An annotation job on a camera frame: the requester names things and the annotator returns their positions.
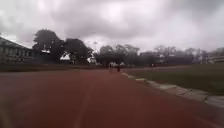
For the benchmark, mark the pale concrete kerb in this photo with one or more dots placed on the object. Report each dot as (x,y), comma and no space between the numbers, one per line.
(186,92)

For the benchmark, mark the group of people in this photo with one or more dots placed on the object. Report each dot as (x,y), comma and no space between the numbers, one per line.
(114,68)

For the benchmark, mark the low building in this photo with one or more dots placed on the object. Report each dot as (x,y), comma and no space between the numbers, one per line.
(15,53)

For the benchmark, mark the row of trees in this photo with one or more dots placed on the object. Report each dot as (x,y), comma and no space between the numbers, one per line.
(113,53)

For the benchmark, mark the red running track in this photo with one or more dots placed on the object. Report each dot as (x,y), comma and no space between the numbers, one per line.
(80,100)

